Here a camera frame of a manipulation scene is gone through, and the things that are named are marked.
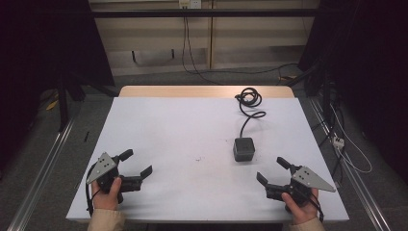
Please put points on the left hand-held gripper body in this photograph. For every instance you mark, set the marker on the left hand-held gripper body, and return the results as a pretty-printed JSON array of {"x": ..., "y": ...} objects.
[{"x": 104, "y": 165}]

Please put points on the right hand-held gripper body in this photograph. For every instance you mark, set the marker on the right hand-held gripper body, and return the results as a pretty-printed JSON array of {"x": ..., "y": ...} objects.
[{"x": 309, "y": 179}]

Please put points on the black cube power adapter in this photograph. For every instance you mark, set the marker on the black cube power adapter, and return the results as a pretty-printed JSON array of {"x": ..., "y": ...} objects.
[{"x": 243, "y": 149}]

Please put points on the person's left hand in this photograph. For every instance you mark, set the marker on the person's left hand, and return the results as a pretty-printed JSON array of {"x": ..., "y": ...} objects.
[{"x": 106, "y": 199}]

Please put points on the person's right hand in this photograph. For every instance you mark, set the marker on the person's right hand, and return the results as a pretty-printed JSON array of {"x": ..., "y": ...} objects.
[{"x": 304, "y": 213}]

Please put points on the small black floor object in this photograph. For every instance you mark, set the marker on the small black floor object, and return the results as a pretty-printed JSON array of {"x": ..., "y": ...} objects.
[{"x": 86, "y": 136}]

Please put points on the white table mat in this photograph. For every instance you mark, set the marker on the white table mat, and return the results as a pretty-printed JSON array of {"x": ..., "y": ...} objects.
[{"x": 192, "y": 128}]

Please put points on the black metal stand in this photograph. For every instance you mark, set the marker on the black metal stand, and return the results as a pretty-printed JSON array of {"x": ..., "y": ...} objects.
[{"x": 62, "y": 106}]

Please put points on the yellow tape on floor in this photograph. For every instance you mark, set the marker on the yellow tape on floor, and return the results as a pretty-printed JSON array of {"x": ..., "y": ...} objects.
[{"x": 52, "y": 104}]

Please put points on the wooden table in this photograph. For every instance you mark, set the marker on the wooden table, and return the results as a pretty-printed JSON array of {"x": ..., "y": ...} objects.
[{"x": 192, "y": 91}]

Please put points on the black curtain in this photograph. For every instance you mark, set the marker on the black curtain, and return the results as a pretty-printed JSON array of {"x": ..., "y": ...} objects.
[
  {"x": 38, "y": 48},
  {"x": 369, "y": 64}
]

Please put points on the black horizontal metal bar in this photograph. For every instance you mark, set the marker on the black horizontal metal bar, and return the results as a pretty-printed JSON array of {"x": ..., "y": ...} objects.
[{"x": 205, "y": 13}]

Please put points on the aluminium floor rail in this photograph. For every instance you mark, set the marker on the aluminium floor rail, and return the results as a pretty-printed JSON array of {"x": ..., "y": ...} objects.
[
  {"x": 356, "y": 179},
  {"x": 41, "y": 173}
]

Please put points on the white wall outlet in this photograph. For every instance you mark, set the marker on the white wall outlet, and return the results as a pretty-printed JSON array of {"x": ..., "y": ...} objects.
[{"x": 190, "y": 4}]

